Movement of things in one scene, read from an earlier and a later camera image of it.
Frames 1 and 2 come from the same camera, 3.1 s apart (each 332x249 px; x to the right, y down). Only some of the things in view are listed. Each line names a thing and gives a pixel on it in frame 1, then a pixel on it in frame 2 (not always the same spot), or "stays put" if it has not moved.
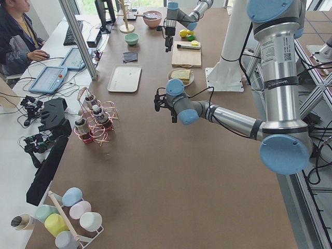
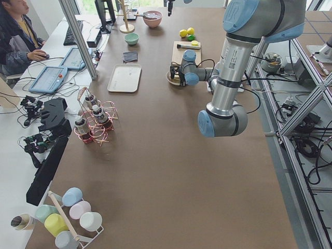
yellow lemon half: (194, 43) stays put
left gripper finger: (157, 102) -> (172, 71)
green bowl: (132, 38) stays put
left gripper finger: (174, 117) -> (182, 81)
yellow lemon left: (183, 32) stays put
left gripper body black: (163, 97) -> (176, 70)
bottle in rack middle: (99, 114) stays put
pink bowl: (152, 18) stays put
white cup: (92, 221) stays put
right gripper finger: (168, 42) -> (169, 9)
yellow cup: (55, 223) stays put
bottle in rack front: (81, 125) stays put
